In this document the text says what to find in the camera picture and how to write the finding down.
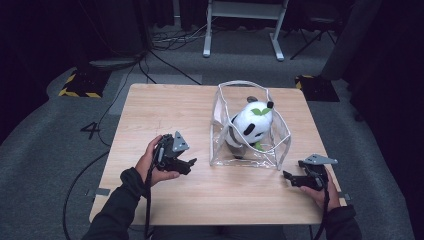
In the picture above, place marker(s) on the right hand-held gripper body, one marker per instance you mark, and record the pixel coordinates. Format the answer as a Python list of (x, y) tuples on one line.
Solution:
[(316, 173)]

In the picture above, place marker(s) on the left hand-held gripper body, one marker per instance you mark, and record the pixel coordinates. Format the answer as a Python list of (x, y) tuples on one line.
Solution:
[(171, 148)]

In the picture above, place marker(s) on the black yellow striped base plate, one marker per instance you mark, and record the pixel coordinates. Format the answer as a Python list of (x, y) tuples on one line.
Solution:
[(318, 88), (85, 83)]

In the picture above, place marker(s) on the white desk frame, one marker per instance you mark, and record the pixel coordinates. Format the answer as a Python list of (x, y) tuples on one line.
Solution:
[(245, 10)]

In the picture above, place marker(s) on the person's right hand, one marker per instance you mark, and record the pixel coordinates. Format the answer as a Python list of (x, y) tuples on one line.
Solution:
[(321, 196)]

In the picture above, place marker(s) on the black tripod stand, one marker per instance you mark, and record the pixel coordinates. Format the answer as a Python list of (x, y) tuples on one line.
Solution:
[(313, 36)]

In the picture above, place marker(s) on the dark round disc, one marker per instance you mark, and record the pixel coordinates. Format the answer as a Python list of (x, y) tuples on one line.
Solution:
[(251, 98)]

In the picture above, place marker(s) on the person's left hand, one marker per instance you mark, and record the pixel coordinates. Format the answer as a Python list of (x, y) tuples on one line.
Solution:
[(146, 166)]

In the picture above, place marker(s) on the clear plastic bag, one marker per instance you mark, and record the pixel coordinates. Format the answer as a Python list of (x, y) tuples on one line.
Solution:
[(281, 146)]

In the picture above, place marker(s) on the panda plush toy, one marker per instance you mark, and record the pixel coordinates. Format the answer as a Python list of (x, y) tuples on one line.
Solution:
[(251, 125)]

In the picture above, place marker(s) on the grey tape piece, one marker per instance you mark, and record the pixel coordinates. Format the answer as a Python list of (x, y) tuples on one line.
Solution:
[(345, 196), (103, 192)]

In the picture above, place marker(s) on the dark stand with grey base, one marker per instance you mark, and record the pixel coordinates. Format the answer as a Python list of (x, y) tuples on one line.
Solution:
[(115, 63)]

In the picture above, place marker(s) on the grey curtain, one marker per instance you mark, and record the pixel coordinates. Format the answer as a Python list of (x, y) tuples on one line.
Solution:
[(350, 40)]

